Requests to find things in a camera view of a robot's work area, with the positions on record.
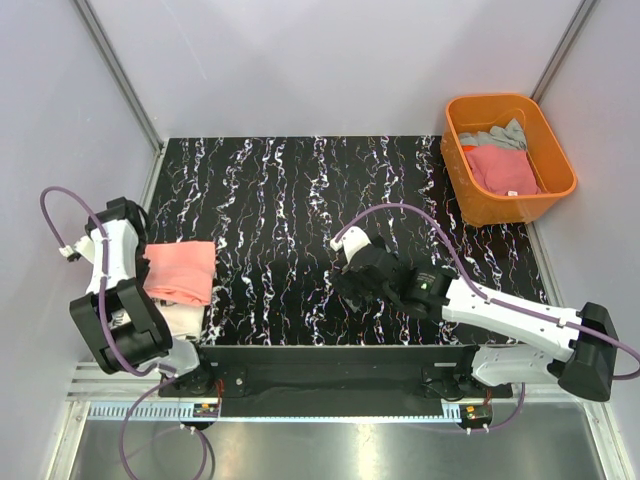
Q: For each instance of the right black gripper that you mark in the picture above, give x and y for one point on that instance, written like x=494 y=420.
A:
x=344 y=282

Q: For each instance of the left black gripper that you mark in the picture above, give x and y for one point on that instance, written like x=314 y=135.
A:
x=144 y=260

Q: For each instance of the salmon pink t-shirt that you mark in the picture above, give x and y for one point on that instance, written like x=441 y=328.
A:
x=181 y=272

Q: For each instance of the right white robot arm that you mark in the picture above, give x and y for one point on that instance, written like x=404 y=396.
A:
x=570 y=348

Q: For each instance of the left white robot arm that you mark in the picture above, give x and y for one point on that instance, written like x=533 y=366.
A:
x=121 y=325

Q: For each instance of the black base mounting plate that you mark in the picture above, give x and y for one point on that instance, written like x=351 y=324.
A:
x=354 y=382

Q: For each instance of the folded white printed t-shirt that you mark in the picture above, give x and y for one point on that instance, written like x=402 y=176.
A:
x=184 y=321

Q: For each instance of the dark pink t-shirt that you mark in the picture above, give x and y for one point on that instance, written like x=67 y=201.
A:
x=501 y=171

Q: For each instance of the orange plastic bin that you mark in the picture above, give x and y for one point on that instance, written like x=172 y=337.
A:
x=553 y=171

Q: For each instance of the grey t-shirt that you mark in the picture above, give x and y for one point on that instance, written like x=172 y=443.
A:
x=511 y=137

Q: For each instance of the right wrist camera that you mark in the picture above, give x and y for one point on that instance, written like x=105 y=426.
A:
x=350 y=242

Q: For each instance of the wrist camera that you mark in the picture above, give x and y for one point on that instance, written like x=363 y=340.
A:
x=75 y=248
x=350 y=242

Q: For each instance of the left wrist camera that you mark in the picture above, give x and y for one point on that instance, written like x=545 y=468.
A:
x=75 y=248

